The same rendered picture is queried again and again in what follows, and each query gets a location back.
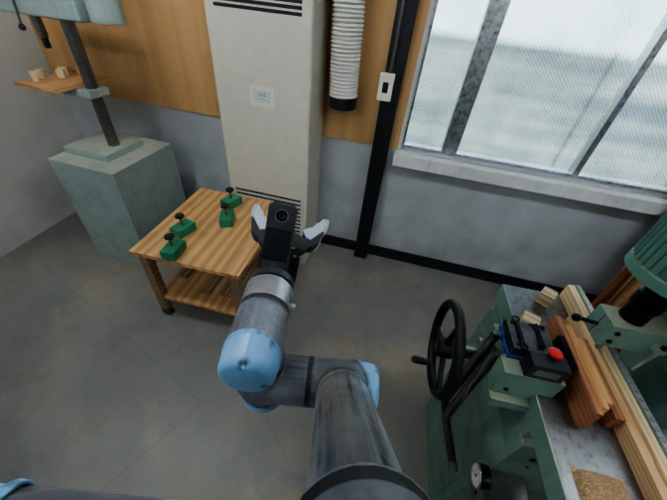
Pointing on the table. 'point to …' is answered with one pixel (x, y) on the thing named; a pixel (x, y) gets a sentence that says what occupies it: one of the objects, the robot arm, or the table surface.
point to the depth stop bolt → (651, 355)
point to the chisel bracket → (616, 326)
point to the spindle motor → (651, 258)
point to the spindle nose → (643, 307)
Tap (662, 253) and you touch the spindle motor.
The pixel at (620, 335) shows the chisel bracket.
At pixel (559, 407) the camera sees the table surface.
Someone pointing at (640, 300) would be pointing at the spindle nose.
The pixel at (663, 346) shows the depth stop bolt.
